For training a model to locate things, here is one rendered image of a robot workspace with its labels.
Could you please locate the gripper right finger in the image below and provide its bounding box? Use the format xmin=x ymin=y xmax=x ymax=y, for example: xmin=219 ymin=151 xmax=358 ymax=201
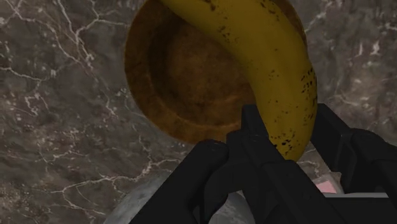
xmin=310 ymin=103 xmax=397 ymax=195

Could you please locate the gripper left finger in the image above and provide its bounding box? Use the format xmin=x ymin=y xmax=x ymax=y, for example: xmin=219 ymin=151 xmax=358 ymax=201
xmin=129 ymin=104 xmax=345 ymax=224

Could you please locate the yellow spotted banana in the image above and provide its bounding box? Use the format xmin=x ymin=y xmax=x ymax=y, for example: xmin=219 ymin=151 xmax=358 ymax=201
xmin=159 ymin=0 xmax=319 ymax=163

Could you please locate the small pink flat object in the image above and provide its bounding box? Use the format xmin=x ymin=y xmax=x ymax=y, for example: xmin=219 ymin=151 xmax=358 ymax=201
xmin=313 ymin=179 xmax=340 ymax=195

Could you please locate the brown wooden bowl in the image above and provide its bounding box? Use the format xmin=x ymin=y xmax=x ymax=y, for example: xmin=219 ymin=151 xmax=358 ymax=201
xmin=123 ymin=0 xmax=309 ymax=145

